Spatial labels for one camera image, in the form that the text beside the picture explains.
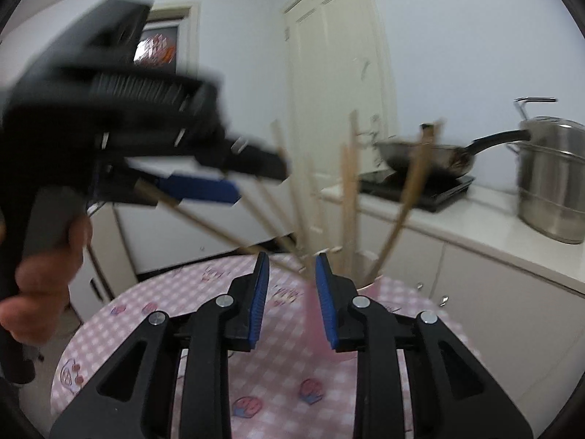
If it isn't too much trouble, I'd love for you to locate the steel wok with black handle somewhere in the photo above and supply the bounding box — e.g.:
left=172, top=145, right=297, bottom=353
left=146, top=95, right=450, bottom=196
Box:
left=374, top=129, right=531, bottom=179

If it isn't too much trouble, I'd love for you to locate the person's left hand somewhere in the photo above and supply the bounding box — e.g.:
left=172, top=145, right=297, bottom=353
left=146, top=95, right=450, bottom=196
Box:
left=0, top=213, right=94, bottom=345

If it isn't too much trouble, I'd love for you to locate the wooden chopstick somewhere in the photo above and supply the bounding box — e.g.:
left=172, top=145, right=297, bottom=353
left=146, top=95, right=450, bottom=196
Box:
left=132, top=182, right=302, bottom=268

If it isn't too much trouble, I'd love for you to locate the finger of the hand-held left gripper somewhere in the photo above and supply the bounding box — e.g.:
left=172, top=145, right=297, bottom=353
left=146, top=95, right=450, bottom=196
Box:
left=107, top=167, right=243, bottom=209
left=196, top=135, right=292, bottom=181

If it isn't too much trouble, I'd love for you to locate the bunch of wooden chopsticks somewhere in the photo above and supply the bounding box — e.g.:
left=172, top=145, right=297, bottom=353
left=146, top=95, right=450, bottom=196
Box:
left=238, top=109, right=446, bottom=284

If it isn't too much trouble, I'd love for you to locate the white framed window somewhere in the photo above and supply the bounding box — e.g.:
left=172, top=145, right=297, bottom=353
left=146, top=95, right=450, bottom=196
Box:
left=132, top=2, right=202, bottom=76

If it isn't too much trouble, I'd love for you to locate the black induction cooktop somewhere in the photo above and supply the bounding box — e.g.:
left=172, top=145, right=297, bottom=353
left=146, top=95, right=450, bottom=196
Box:
left=359, top=169, right=476, bottom=213

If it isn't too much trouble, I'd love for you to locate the cream panel door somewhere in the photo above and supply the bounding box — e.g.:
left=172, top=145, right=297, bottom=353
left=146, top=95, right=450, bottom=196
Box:
left=282, top=0, right=398, bottom=248

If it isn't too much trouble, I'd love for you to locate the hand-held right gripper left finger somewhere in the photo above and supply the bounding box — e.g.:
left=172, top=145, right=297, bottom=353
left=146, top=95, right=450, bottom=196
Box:
left=49, top=251, right=270, bottom=439

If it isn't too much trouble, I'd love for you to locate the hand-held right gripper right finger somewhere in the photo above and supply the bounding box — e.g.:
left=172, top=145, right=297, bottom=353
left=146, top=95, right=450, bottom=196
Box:
left=315, top=251, right=535, bottom=439

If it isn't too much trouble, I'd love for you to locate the pink cup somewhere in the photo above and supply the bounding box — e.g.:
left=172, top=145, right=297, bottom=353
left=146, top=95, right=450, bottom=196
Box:
left=302, top=249, right=385, bottom=364

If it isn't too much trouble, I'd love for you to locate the glass wok lid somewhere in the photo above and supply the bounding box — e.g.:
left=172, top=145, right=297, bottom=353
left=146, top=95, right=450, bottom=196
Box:
left=375, top=123, right=476, bottom=153

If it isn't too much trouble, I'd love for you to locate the stainless steel steamer pot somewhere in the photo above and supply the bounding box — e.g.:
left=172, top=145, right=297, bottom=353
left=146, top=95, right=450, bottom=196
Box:
left=505, top=97, right=585, bottom=244

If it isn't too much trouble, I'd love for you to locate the pink checked tablecloth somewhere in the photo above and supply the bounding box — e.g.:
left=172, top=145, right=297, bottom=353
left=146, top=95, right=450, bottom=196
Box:
left=50, top=254, right=480, bottom=439

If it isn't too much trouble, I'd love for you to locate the white kitchen cabinet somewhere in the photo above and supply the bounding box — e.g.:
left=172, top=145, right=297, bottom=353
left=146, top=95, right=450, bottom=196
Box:
left=320, top=183, right=585, bottom=421

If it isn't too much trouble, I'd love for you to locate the red paper window decoration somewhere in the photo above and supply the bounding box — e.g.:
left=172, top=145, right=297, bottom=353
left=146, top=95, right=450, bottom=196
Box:
left=135, top=32, right=177, bottom=65

